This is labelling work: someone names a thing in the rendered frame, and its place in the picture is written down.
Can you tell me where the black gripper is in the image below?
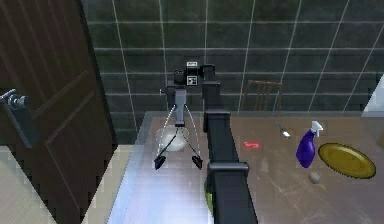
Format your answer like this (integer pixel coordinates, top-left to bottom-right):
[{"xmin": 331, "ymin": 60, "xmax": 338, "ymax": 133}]
[{"xmin": 153, "ymin": 67, "xmax": 204, "ymax": 171}]

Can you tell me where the clear glass bowl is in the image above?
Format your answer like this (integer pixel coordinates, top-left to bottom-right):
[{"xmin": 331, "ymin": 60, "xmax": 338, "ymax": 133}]
[{"xmin": 155, "ymin": 126, "xmax": 190, "ymax": 154}]

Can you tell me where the green lettuce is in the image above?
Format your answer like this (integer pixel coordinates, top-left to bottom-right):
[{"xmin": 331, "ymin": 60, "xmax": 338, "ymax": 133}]
[{"xmin": 203, "ymin": 179, "xmax": 215, "ymax": 220}]

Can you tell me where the brown wooden chair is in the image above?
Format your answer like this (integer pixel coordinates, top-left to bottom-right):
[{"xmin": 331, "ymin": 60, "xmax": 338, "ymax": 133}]
[{"xmin": 240, "ymin": 79, "xmax": 285, "ymax": 112}]

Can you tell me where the silver spoon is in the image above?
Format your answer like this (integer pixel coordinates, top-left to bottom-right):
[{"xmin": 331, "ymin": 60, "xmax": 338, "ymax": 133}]
[{"xmin": 273, "ymin": 119, "xmax": 292, "ymax": 139}]

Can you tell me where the brown wooden table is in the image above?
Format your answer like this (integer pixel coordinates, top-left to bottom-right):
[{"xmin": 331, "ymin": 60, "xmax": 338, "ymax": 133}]
[{"xmin": 106, "ymin": 111, "xmax": 384, "ymax": 224}]

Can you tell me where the purple spray bottle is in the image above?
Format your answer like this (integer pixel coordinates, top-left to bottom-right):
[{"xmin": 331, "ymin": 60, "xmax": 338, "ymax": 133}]
[{"xmin": 295, "ymin": 120, "xmax": 324, "ymax": 169}]

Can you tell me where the dark brown room door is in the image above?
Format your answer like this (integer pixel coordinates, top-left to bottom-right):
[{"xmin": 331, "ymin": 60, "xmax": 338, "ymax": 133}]
[{"xmin": 0, "ymin": 0, "xmax": 118, "ymax": 224}]

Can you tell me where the small brown potato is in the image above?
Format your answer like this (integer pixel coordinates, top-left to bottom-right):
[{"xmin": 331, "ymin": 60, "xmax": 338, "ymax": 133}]
[{"xmin": 307, "ymin": 170, "xmax": 322, "ymax": 185}]

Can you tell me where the yellow plate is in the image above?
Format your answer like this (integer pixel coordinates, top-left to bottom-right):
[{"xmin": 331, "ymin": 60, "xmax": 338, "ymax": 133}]
[{"xmin": 317, "ymin": 142, "xmax": 377, "ymax": 180}]

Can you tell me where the grey door handle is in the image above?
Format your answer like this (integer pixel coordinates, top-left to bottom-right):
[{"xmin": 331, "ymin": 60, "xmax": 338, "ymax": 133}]
[{"xmin": 0, "ymin": 88, "xmax": 41, "ymax": 150}]

